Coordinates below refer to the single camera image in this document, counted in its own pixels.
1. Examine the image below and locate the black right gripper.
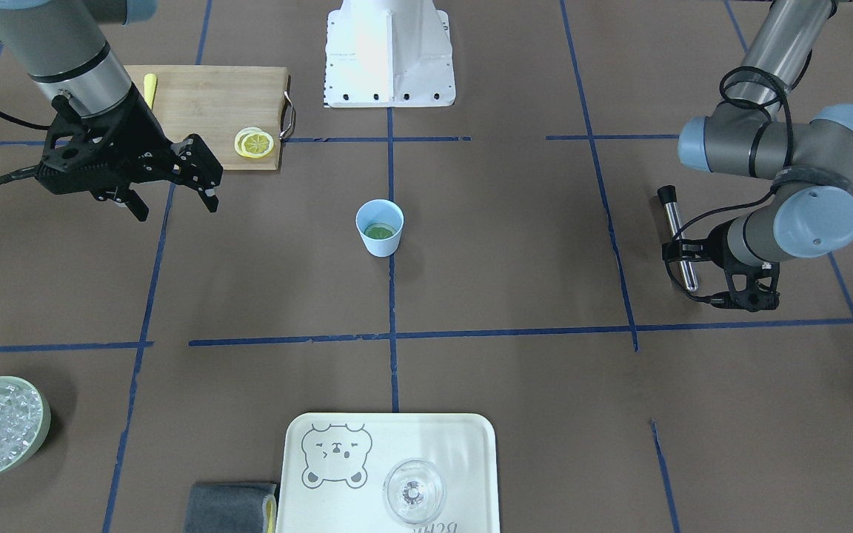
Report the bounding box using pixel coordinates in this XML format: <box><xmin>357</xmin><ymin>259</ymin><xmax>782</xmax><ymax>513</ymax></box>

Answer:
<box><xmin>34</xmin><ymin>85</ymin><xmax>224</xmax><ymax>222</ymax></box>

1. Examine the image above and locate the grey folded cloth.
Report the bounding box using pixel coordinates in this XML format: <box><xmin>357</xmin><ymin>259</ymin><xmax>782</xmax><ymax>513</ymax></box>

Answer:
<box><xmin>183</xmin><ymin>483</ymin><xmax>278</xmax><ymax>532</ymax></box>

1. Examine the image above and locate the bamboo cutting board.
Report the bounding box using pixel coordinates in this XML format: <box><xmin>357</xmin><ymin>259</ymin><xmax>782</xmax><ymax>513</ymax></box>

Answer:
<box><xmin>126</xmin><ymin>64</ymin><xmax>290</xmax><ymax>172</ymax></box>

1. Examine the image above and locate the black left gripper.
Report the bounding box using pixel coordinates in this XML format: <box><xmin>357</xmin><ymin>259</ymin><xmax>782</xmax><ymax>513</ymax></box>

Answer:
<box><xmin>661</xmin><ymin>225</ymin><xmax>780</xmax><ymax>312</ymax></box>

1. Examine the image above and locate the light blue plastic cup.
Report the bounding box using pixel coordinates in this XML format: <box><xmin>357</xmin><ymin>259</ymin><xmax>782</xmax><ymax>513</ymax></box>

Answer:
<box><xmin>355</xmin><ymin>198</ymin><xmax>405</xmax><ymax>258</ymax></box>

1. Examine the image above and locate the cream bear serving tray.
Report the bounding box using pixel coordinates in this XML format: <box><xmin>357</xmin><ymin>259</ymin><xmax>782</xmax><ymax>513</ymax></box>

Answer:
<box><xmin>275</xmin><ymin>412</ymin><xmax>501</xmax><ymax>532</ymax></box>

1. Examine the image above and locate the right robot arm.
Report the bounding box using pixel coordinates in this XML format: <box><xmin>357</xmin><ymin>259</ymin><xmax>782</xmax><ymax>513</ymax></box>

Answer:
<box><xmin>0</xmin><ymin>1</ymin><xmax>223</xmax><ymax>221</ymax></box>

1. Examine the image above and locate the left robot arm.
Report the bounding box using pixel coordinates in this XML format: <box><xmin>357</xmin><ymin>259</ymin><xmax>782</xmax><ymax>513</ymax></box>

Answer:
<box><xmin>658</xmin><ymin>1</ymin><xmax>853</xmax><ymax>312</ymax></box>

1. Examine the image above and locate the yellow plastic knife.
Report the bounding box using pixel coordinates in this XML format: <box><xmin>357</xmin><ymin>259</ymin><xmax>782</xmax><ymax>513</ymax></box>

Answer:
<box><xmin>143</xmin><ymin>72</ymin><xmax>158</xmax><ymax>110</ymax></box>

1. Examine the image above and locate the lemon slice on board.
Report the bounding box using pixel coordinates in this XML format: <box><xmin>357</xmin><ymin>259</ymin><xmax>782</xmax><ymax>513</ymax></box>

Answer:
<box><xmin>233</xmin><ymin>126</ymin><xmax>275</xmax><ymax>159</ymax></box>

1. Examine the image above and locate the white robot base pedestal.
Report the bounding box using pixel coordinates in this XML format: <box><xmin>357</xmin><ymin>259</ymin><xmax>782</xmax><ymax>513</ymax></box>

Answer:
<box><xmin>323</xmin><ymin>1</ymin><xmax>457</xmax><ymax>108</ymax></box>

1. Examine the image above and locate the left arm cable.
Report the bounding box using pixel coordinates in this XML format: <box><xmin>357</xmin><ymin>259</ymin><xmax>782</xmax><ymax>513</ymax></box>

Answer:
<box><xmin>667</xmin><ymin>67</ymin><xmax>797</xmax><ymax>306</ymax></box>

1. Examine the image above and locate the lemon slice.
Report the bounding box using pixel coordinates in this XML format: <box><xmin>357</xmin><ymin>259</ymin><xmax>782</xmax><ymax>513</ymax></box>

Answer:
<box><xmin>363</xmin><ymin>222</ymin><xmax>396</xmax><ymax>240</ymax></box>
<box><xmin>233</xmin><ymin>126</ymin><xmax>275</xmax><ymax>159</ymax></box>

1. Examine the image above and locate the clear wine glass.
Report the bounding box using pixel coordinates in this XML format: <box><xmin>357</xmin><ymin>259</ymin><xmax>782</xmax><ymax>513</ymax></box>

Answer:
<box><xmin>382</xmin><ymin>458</ymin><xmax>447</xmax><ymax>526</ymax></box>

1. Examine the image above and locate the steel muddler with black tip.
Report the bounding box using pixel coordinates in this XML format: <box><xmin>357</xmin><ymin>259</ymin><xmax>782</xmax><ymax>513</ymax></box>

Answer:
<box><xmin>657</xmin><ymin>185</ymin><xmax>700</xmax><ymax>294</ymax></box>

